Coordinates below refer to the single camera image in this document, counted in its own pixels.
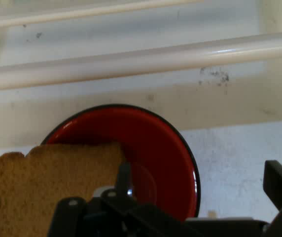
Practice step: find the red bowl with black rim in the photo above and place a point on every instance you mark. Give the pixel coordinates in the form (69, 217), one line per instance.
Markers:
(153, 158)

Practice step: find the white rail bar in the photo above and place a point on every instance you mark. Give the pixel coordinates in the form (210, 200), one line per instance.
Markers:
(69, 12)
(141, 63)

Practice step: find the brown toast slice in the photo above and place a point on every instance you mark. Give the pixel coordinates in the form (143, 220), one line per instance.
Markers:
(32, 187)

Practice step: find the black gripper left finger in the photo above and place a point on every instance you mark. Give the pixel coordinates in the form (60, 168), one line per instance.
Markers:
(121, 197)

